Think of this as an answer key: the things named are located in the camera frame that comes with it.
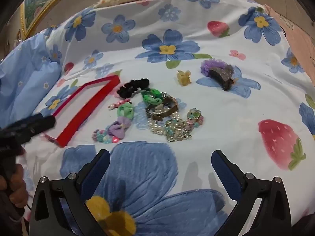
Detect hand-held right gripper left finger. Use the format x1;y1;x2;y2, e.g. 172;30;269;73
29;149;111;236

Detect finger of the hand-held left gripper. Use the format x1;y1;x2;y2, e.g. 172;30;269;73
17;114;57;140

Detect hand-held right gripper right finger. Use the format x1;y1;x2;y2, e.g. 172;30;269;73
211;149;293;236

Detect pink striped beaded hair tie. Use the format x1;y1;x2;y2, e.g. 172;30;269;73
92;128;121;144

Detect red shallow box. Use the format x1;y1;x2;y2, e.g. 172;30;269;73
43;75;120;148

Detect purple bow hair tie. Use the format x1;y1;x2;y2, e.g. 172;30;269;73
108;118;131;138

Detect green bow hair tie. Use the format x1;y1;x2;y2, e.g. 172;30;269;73
117;103;135;122

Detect pink beaded hair clip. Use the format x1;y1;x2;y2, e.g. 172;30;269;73
108;98;131;110

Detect brown band bracelet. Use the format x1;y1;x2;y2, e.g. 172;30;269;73
145;96;178;121

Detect black scrunchie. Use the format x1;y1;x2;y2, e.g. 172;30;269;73
117;78;150;98

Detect yellow hair claw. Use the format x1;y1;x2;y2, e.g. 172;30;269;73
176;70;192;86

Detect person's left forearm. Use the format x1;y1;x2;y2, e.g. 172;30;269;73
0;194;27;236

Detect person's left hand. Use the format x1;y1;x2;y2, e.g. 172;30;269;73
0;163;28;209

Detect light blue duvet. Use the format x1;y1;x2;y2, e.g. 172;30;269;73
0;33;62;128

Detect gold bow brooch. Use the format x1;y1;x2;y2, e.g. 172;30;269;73
164;120;192;142

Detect floral strawberry bedsheet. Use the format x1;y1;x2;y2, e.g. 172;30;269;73
25;0;315;236

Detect dark glitter hair claw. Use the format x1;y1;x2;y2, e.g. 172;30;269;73
209;64;235;90

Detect purple scrunchie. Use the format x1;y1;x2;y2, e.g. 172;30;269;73
200;59;228;75

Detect gold framed painting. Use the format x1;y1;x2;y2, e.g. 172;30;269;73
20;0;79;40

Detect pink cardboard box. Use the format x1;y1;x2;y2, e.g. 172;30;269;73
263;4;315;89

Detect pearl bracelet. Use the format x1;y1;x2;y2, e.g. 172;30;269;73
148;112;180;136

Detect green braided bracelet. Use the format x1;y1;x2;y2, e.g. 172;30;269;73
140;88;164;106

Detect silver chain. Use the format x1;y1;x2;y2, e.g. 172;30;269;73
160;91;176;102

